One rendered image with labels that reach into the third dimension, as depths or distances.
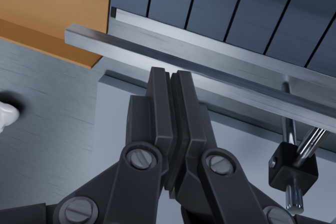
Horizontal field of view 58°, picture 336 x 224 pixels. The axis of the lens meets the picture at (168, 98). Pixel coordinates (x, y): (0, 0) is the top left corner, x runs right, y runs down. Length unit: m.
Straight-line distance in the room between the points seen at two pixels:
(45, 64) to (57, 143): 0.16
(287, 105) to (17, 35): 0.33
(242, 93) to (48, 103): 0.35
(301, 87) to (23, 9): 0.35
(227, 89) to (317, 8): 0.11
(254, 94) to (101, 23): 0.22
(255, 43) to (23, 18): 0.29
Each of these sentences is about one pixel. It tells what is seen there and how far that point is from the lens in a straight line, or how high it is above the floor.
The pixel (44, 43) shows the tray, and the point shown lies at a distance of 0.41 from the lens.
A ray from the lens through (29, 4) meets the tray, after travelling 0.42.
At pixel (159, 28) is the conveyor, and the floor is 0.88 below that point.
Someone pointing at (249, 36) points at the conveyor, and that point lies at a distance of 0.29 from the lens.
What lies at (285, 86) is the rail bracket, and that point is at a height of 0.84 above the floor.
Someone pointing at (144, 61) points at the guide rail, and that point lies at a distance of 0.22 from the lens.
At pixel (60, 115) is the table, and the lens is 0.51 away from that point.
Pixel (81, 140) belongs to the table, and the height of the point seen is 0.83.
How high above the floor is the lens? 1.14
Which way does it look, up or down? 52 degrees down
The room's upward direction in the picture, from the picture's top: 155 degrees counter-clockwise
